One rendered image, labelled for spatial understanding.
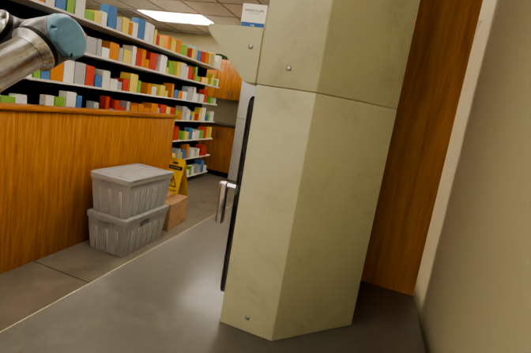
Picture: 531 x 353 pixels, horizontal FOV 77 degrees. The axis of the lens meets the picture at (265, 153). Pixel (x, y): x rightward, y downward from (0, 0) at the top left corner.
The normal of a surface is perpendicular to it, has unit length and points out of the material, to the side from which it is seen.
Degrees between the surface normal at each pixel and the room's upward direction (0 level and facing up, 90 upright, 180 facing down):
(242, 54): 90
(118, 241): 95
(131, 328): 0
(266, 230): 90
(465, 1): 90
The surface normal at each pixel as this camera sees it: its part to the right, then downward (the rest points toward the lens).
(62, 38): 0.96, -0.05
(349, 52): 0.44, 0.19
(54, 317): 0.16, -0.98
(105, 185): -0.33, 0.17
